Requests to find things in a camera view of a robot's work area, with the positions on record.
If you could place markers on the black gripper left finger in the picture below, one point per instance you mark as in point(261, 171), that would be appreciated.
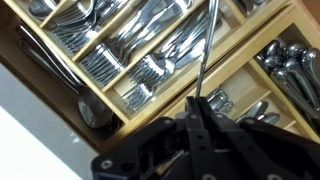
point(150, 150)

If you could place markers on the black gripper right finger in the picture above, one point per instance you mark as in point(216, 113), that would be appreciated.
point(260, 153)

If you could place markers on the small steel spoon pile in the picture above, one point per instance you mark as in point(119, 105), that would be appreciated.
point(258, 111)
point(218, 101)

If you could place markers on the long steel serving spoon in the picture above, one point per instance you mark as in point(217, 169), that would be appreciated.
point(115, 125)

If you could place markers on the small wooden spoon tray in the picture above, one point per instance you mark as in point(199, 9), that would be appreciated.
point(243, 83)

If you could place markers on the five-compartment wooden cutlery tray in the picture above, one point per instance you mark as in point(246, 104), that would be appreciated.
point(230, 50)

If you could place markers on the steel table spoon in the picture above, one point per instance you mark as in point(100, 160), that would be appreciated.
point(41, 8)

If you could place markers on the steel ladle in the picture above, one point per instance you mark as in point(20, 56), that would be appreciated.
point(95, 110)

